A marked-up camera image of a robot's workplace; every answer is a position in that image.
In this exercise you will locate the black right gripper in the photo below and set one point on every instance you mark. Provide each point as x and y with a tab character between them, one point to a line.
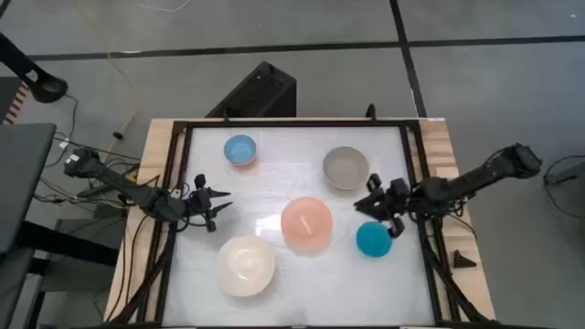
397	197

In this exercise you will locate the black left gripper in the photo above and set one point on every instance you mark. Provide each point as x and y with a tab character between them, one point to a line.
199	202

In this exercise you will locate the large pink bowl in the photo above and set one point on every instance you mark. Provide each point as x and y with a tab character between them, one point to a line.
306	223

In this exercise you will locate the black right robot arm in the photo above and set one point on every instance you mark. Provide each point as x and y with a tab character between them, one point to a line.
471	178

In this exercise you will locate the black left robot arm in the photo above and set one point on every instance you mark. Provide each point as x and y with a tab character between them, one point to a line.
137	194

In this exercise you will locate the small teal bowl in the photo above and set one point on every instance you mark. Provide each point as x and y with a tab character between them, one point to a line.
373	240

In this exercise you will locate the grey bowl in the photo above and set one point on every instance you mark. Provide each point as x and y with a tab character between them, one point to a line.
345	168

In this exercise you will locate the small light blue bowl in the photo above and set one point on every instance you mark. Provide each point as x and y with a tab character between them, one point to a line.
240	149

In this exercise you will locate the large white bowl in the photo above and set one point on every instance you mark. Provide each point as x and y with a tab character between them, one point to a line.
246	266

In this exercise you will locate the black clip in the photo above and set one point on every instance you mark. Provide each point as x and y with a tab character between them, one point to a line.
371	112

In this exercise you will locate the black box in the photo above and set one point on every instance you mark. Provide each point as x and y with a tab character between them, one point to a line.
260	91

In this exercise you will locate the white table mat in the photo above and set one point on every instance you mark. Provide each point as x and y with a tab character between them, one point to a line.
297	297

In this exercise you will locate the black plug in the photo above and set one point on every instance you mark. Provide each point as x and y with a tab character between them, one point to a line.
118	135

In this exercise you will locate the grey side table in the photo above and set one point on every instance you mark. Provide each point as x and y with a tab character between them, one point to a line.
23	173

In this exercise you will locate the black stand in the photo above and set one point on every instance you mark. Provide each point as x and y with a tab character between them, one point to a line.
45	87

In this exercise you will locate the black triangular bracket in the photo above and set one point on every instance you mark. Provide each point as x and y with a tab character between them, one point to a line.
461	261

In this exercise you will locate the black side table frame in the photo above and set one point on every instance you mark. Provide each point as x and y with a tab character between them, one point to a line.
68	244

